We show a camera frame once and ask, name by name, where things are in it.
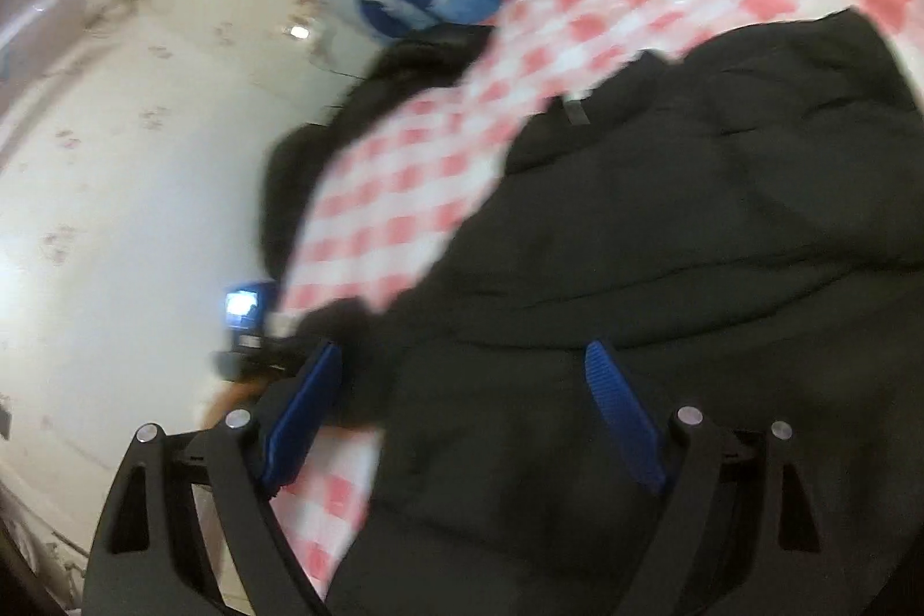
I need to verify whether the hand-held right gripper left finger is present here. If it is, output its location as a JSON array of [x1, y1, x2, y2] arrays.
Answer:
[[83, 339, 345, 616]]

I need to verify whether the black padded jacket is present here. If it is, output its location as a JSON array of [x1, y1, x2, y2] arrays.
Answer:
[[296, 6, 924, 616]]

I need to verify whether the dark cloth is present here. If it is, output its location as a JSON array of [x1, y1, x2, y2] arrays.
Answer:
[[260, 20, 499, 292]]

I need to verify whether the red white checkered bed sheet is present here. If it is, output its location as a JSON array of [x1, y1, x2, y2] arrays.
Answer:
[[270, 0, 924, 595]]

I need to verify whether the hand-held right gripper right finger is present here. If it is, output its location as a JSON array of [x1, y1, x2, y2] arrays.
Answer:
[[584, 339, 850, 616]]

